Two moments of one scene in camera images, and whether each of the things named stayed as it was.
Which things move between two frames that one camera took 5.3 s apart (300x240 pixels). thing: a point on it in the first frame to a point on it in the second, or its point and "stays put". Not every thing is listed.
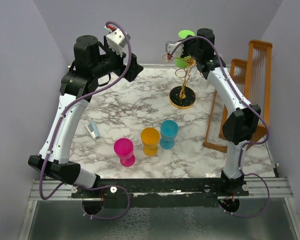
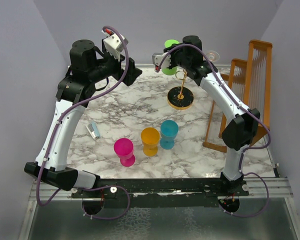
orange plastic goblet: [150, 138] stays put
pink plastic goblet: [123, 149] stays put
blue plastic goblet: [169, 129] stays put
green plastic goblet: [183, 63] to [167, 71]
